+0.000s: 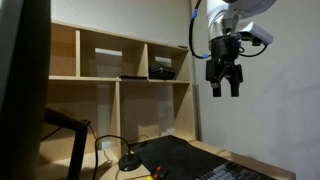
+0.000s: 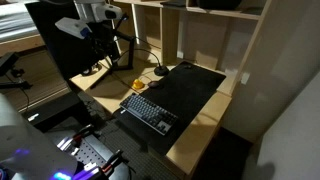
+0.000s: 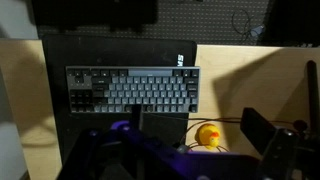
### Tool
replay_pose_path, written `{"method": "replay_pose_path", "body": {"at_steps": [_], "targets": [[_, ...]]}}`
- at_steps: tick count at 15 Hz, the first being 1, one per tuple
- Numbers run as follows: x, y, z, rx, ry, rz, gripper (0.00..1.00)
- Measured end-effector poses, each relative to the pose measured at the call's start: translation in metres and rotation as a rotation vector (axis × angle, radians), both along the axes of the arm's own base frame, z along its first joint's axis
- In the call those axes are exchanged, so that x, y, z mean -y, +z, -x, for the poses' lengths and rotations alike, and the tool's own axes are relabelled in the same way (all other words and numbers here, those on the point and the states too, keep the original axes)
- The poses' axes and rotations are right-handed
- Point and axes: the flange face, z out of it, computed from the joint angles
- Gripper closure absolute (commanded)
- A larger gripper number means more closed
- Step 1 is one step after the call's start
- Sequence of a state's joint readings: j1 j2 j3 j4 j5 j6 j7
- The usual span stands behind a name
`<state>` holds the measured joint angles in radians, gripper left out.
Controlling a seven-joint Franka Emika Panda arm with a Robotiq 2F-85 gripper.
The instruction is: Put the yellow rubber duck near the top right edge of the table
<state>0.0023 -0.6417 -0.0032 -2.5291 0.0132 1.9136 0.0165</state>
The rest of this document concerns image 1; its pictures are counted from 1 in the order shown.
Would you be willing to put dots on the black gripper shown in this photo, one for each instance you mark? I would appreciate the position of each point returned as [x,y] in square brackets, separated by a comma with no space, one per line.
[224,50]

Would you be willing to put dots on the yellow rubber duck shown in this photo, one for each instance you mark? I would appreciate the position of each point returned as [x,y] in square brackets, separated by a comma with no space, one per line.
[148,178]

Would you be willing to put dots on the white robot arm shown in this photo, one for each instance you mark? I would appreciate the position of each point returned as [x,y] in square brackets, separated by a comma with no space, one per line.
[220,13]

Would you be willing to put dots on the small dark flat object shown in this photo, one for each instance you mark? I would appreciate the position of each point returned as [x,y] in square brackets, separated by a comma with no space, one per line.
[183,46]

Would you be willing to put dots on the black box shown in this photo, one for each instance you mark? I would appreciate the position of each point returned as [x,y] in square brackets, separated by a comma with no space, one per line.
[162,71]

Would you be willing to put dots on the black desk mat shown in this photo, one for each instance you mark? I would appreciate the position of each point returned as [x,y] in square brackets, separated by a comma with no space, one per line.
[180,153]

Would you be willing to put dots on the grey black keyboard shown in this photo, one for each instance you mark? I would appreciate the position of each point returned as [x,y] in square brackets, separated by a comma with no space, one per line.
[230,171]

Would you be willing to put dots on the light wooden shelf unit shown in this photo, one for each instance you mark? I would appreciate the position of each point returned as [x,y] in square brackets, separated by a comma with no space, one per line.
[133,100]

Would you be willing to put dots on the flat black tray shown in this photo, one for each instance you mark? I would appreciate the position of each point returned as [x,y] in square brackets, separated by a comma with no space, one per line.
[133,77]

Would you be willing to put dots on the round black base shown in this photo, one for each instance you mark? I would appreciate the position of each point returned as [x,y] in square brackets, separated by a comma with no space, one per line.
[130,163]

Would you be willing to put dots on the black metal stand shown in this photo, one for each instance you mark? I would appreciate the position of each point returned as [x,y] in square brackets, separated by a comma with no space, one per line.
[78,146]

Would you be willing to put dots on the dark monitor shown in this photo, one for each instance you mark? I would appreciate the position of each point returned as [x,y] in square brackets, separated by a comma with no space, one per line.
[23,90]

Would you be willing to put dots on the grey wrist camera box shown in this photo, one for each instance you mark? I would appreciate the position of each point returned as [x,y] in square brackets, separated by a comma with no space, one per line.
[260,33]

